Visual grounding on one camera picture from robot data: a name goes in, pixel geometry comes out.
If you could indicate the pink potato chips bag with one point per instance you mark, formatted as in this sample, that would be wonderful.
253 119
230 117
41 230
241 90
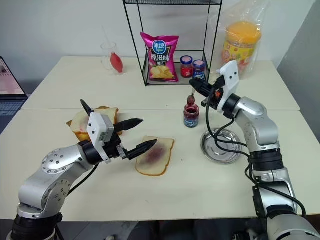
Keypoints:
161 60

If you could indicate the laptop computer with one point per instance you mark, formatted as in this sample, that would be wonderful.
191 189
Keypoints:
10 82

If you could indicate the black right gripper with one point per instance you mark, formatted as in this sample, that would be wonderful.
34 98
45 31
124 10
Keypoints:
214 96

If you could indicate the stack of bread slices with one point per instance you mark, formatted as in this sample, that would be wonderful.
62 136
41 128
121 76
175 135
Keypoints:
80 125

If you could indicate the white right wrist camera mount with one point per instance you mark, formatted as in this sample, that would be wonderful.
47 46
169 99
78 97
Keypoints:
231 80

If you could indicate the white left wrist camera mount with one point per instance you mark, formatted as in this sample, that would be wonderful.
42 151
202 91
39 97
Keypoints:
96 127

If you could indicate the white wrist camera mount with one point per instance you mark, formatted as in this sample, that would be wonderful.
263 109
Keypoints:
96 127
231 80

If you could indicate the clear glass cup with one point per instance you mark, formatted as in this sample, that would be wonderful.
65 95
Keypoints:
106 60

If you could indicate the yellow snack tub in bag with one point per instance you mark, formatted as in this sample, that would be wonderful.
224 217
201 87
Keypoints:
255 67

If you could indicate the blue-lid jam jar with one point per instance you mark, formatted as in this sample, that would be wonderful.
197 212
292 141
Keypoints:
199 71

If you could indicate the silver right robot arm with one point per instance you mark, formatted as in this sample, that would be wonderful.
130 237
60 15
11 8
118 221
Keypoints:
262 125

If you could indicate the yellow-lid snack jar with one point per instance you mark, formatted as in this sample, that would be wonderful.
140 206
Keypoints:
241 40

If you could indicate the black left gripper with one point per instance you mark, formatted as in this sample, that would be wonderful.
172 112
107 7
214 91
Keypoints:
112 146

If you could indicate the bread slice with jam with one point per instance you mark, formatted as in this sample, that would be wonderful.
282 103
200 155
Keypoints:
155 157

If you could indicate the clear drinking straw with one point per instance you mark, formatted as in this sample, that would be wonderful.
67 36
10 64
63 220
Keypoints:
106 40

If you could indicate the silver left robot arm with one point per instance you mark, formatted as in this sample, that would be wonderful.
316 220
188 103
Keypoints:
50 170

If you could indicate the round steel plate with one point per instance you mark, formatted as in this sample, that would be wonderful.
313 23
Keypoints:
222 147

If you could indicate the red object in glass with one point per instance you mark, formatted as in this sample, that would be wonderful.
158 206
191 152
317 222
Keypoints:
117 62

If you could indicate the metal spoon with jam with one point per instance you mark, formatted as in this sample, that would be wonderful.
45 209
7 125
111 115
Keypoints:
191 99

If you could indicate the open blueberry jam jar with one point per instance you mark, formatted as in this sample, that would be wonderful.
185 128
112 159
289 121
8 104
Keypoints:
191 117

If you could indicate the red jam jar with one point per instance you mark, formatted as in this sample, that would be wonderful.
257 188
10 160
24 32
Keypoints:
186 68

